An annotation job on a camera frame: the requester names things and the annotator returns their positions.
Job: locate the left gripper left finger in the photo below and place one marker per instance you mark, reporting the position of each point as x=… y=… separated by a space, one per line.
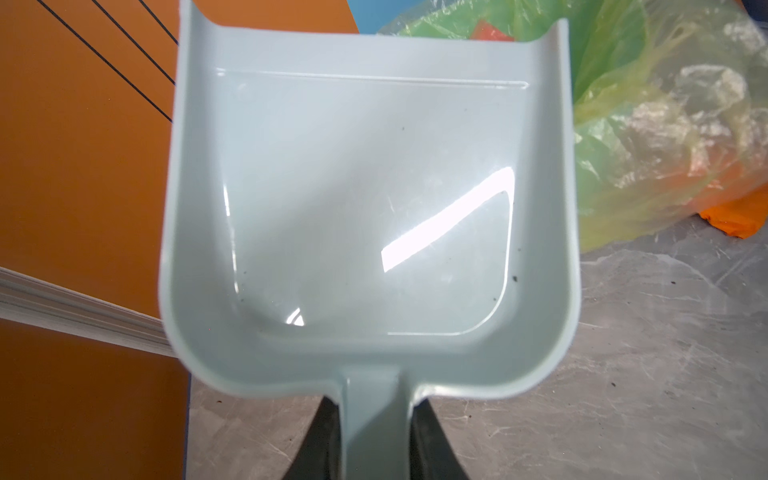
x=319 y=455

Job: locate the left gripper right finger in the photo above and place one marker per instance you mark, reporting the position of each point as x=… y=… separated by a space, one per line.
x=431 y=455

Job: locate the grey-green plastic dustpan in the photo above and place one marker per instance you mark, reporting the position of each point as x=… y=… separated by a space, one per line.
x=376 y=219

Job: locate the orange crumpled paper right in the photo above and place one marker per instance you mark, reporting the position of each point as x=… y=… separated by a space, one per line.
x=741 y=218

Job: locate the green trash bin with liner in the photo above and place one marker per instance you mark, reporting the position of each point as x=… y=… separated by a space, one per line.
x=669 y=101

